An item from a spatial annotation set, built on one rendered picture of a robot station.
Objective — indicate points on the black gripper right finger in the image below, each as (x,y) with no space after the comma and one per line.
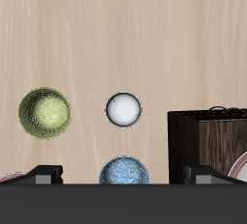
(201,173)

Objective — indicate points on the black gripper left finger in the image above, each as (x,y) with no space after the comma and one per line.
(45,173)

